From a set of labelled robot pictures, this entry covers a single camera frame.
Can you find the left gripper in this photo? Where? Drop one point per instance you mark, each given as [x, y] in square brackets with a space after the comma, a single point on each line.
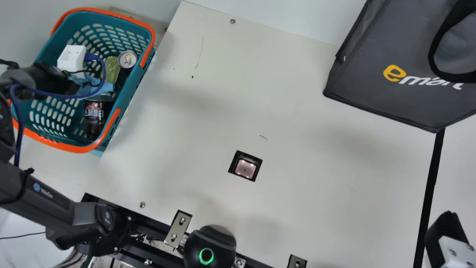
[108, 87]

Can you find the rectangular tin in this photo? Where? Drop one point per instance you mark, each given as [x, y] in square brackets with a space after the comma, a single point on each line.
[111, 70]

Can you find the dark can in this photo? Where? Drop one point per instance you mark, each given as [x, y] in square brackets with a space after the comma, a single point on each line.
[127, 59]

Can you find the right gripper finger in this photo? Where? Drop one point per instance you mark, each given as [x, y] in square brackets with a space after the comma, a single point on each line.
[446, 227]

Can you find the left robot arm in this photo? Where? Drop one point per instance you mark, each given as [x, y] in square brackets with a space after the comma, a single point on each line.
[55, 208]

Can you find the black device with green light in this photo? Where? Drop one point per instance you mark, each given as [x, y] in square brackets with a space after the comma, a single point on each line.
[208, 242]

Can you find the teal shopping basket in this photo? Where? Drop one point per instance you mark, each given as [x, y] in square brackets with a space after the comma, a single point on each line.
[128, 87]

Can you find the dark coffee bottle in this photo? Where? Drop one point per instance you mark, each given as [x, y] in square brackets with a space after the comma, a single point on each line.
[93, 119]

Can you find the black strip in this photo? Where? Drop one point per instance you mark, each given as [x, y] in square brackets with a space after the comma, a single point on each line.
[427, 204]

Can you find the small square scanner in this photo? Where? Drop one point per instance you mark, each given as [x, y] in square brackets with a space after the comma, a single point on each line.
[245, 167]

